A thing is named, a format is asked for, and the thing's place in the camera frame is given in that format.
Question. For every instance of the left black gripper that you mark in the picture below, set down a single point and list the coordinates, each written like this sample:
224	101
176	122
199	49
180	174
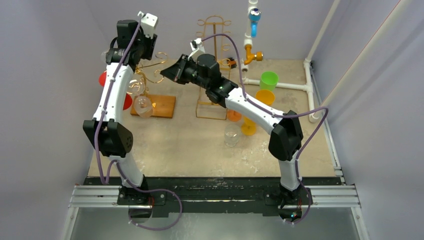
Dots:
147	55

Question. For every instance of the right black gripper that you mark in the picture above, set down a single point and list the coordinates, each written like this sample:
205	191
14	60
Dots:
180	69

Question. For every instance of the clear stemmed glass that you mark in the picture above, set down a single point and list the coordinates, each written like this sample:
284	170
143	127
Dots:
142	105

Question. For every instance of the red plastic goblet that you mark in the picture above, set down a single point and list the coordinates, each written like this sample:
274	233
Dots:
128	100

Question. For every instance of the clear wine glass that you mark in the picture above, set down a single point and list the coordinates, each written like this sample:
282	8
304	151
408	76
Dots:
103	56

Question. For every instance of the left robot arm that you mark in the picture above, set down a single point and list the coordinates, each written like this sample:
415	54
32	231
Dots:
111	140

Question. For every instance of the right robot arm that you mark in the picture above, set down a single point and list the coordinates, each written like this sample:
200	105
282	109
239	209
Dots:
284	129

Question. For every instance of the small black orange object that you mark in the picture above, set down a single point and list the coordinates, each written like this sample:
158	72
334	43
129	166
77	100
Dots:
231	63

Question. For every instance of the orange plastic goblet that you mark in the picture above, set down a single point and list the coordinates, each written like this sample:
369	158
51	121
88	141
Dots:
233	116

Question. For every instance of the orange faucet tap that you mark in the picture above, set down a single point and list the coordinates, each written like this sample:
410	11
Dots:
251	56

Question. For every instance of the small clear tumbler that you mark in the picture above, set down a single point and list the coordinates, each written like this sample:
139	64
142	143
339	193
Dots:
231	135

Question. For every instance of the yellow goblet front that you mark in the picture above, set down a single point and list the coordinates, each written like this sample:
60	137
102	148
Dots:
248	128

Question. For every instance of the yellow goblet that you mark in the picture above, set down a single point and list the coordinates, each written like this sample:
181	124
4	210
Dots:
248	128
265	96

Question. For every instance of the green plastic cup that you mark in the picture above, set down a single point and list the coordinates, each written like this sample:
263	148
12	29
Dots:
268	81

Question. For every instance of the yellow goblet rear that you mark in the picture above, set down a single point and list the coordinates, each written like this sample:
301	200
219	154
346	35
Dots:
265	96

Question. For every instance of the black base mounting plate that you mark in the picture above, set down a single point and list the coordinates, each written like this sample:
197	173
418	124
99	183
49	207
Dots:
215	195

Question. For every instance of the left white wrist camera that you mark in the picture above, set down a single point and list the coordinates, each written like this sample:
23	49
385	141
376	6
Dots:
148	24

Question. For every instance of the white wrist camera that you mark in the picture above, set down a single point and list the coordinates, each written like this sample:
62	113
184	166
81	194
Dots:
148	24
197	48

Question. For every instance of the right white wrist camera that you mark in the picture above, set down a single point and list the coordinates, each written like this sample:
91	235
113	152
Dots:
197	48

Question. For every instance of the gold tall wire rack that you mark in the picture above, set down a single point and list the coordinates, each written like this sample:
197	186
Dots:
217	46

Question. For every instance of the white pvc pipe frame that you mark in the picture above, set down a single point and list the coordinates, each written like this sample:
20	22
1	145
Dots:
307	63

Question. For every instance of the aluminium rail frame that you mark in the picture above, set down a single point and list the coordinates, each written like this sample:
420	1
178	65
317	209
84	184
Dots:
323	196

